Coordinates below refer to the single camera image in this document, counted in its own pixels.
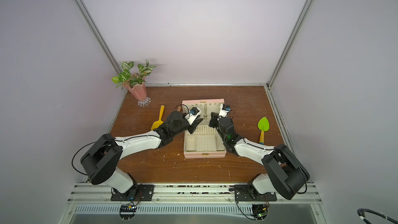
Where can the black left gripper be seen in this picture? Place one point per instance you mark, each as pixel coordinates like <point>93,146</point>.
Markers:
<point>193,126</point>

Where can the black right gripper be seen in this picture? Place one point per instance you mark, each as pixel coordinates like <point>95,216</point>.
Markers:
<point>216,120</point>

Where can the pink jewelry box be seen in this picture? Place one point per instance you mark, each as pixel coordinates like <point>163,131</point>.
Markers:
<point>205,142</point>

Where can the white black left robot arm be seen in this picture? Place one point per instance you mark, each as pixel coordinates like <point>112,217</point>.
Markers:
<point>100,162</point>

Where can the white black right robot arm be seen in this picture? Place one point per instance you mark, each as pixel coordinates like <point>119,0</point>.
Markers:
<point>284,172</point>

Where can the yellow plastic garden shovel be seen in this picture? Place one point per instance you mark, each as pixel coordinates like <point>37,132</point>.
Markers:
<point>159,122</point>

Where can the plant in pink vase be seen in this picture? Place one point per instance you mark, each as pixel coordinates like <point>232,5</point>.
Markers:
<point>135,83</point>

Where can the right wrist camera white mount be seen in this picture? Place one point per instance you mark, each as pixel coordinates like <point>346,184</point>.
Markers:
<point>224,110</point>

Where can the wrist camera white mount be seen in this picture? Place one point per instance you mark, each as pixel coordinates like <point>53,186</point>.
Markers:
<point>193,114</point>
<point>224,110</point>

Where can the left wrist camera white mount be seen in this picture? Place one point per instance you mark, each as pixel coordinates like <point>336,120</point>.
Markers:
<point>193,114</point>

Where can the green trowel yellow handle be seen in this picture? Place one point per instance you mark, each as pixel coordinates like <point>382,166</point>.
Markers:
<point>263,126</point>

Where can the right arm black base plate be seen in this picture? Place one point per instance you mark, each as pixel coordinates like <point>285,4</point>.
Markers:
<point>246,193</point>

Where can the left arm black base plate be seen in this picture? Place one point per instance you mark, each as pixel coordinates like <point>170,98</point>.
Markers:
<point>138,192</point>

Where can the right circuit board with wires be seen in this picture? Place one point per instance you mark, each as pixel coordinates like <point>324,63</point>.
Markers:
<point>258,212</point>

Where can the circuit board with wires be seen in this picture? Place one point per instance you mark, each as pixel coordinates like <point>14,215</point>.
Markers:
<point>258,212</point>
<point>127,211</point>

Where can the left circuit board with wires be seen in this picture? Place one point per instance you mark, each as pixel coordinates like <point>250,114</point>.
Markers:
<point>127,211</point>

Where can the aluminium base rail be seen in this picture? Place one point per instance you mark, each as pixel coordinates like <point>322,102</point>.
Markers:
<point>184,199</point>

